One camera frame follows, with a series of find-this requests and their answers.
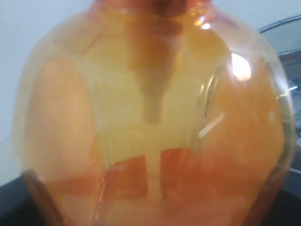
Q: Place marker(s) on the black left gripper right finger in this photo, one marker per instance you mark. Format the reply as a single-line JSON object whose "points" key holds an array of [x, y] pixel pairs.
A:
{"points": [[288, 211]]}

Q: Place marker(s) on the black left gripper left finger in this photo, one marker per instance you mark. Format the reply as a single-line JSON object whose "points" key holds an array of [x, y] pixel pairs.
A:
{"points": [[22, 201]]}

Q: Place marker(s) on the orange pump soap bottle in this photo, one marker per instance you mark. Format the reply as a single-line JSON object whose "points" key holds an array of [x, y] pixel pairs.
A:
{"points": [[153, 113]]}

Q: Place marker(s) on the steel mesh strainer bowl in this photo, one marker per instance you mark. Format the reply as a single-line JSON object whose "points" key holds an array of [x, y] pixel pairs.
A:
{"points": [[285, 37]]}

